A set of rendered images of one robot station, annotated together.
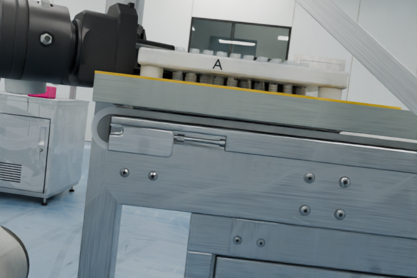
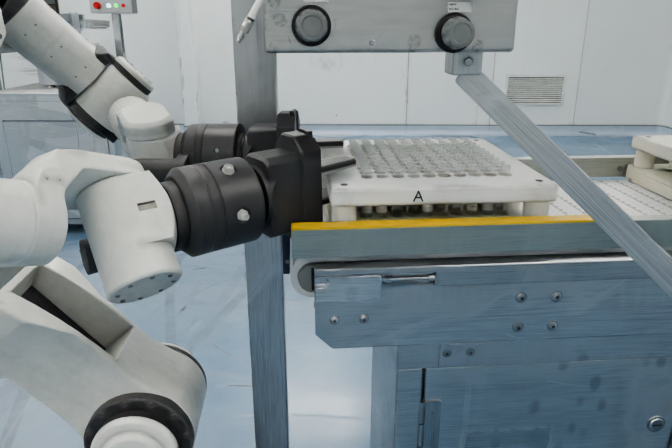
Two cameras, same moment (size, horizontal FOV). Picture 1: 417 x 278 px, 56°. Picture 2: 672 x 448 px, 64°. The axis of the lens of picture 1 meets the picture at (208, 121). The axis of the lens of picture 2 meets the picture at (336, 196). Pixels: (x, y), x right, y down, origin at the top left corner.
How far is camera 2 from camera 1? 0.26 m
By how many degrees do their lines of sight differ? 15
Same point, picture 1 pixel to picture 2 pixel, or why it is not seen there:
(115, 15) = (296, 153)
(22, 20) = (218, 205)
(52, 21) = (244, 193)
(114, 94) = (315, 248)
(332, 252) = (541, 349)
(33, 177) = not seen: hidden behind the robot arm
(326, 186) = (538, 302)
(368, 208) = (580, 315)
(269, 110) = (479, 241)
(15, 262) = (197, 383)
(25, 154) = not seen: hidden behind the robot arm
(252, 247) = (462, 357)
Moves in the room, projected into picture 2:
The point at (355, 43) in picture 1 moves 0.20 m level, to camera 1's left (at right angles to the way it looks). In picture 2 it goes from (572, 184) to (358, 188)
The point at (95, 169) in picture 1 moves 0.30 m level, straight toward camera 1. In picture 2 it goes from (253, 263) to (306, 372)
